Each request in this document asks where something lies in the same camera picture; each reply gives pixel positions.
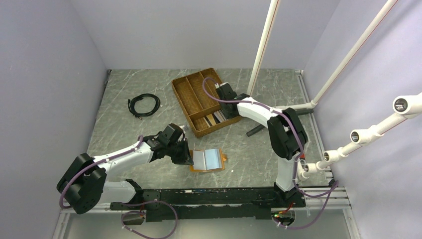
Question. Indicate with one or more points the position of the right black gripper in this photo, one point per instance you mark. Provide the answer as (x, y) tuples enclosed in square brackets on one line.
[(228, 115)]

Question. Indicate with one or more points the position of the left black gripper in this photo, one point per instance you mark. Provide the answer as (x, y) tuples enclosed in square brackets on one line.
[(185, 159)]

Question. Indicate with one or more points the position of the orange leather card holder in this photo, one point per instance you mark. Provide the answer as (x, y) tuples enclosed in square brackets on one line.
[(209, 160)]

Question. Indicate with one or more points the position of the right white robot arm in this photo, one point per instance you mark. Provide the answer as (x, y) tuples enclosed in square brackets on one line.
[(286, 132)]

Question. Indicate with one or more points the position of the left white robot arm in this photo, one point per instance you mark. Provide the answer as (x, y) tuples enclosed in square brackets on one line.
[(87, 182)]

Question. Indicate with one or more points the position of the stack of credit cards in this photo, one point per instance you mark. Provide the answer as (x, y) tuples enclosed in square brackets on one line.
[(215, 118)]

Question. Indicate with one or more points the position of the brown woven divider tray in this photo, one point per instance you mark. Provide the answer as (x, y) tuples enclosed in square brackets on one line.
[(196, 104)]

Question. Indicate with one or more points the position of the black foam tube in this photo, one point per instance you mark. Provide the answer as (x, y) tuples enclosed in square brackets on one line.
[(260, 127)]

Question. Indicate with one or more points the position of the white pvc pipe frame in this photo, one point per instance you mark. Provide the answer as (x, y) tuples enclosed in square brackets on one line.
[(405, 108)]

